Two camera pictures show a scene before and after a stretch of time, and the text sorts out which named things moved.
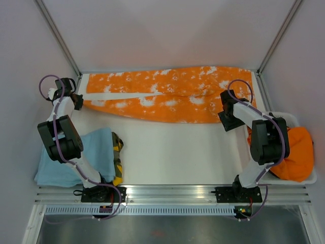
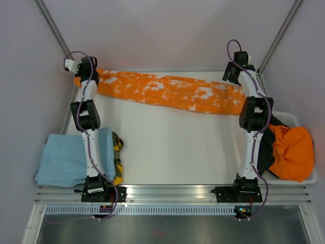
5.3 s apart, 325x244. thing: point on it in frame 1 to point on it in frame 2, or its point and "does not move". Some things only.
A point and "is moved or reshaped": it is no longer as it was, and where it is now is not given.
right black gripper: (229, 125) to (228, 69)
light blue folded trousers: (98, 153) does not move
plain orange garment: (299, 164) does not move
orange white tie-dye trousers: (190, 94) is moved or reshaped
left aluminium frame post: (57, 35) does not move
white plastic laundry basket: (291, 121) does not move
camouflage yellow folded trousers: (118, 144) does not move
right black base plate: (237, 194) does not move
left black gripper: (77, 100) to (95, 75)
